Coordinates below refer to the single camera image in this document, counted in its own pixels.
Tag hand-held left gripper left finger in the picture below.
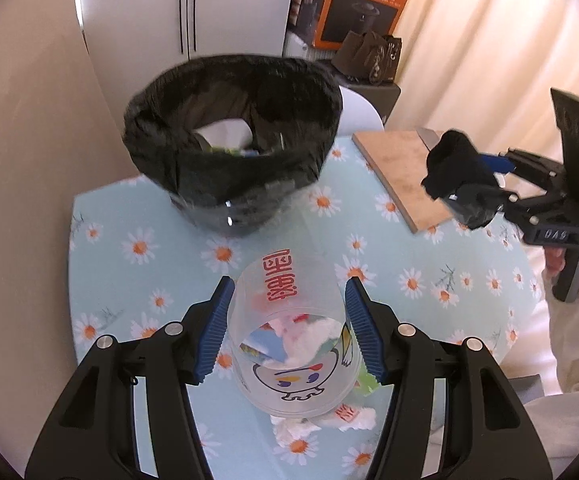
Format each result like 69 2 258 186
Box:
24 276 236 480

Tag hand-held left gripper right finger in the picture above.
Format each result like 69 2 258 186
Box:
344 276 554 480

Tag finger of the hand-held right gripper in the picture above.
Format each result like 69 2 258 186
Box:
444 182 565 233
477 148 565 186

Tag black sock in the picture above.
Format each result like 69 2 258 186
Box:
421 129 501 231

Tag clear cartoon print plastic cup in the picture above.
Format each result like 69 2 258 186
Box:
226 247 363 418

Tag bin with black liner bag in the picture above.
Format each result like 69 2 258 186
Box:
122 55 344 238

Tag white paper cup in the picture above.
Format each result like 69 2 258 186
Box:
192 119 253 153

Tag person's right hand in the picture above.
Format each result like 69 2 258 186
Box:
544 247 565 277

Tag wooden cutting board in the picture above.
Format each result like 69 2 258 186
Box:
352 130 463 234

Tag crumpled white tissue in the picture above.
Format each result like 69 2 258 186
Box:
272 412 321 453

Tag dark storage stool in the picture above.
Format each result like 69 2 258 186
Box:
319 60 401 126

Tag cream curtain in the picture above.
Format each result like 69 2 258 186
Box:
389 0 579 201

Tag white chair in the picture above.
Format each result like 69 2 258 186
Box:
337 87 384 138

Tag brown handbag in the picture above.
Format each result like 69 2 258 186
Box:
330 30 403 86

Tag person's white clothing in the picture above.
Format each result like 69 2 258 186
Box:
504 375 579 463

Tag orange cardboard box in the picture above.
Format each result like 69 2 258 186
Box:
312 0 417 51

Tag dark printed box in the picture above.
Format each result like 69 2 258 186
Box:
284 0 343 46

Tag white refrigerator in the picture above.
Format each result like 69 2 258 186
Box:
72 0 300 76

